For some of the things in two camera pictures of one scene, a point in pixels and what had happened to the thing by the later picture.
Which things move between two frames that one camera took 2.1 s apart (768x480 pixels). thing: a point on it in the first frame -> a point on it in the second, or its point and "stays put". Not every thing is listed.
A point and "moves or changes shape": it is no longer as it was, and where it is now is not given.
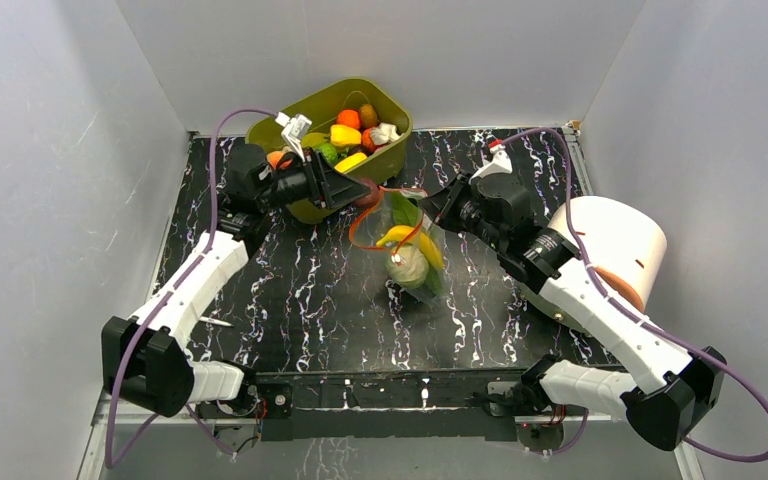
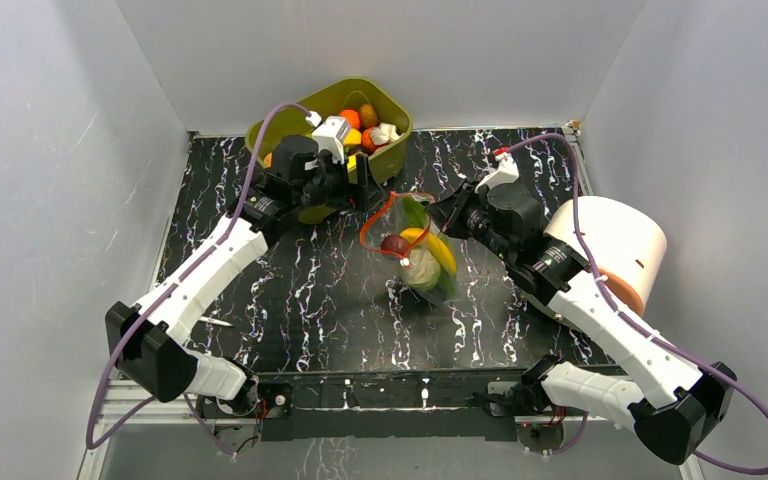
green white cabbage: (407, 264) moves or changes shape
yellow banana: (397, 233) -> (415, 236)
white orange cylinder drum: (623, 246) stays put
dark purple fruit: (371, 199) moves or changes shape
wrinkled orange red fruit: (369, 139) stays put
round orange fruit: (349, 117) stays put
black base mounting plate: (411, 404) stays put
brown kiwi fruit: (367, 116) stays put
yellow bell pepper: (344, 134) stays put
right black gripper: (454, 202) stays put
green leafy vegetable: (404, 210) moves or changes shape
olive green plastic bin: (322, 113) stays put
